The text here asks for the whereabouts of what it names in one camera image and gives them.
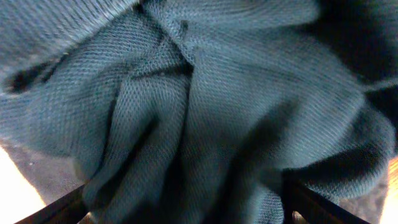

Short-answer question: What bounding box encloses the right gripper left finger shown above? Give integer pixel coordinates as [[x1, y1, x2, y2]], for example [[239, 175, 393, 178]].
[[15, 185, 93, 224]]

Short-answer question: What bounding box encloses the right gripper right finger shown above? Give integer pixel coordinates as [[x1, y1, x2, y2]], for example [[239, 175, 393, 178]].
[[282, 169, 372, 224]]

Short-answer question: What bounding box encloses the blue polo shirt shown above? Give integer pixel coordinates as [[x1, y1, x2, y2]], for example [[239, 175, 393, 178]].
[[1, 0, 397, 223]]

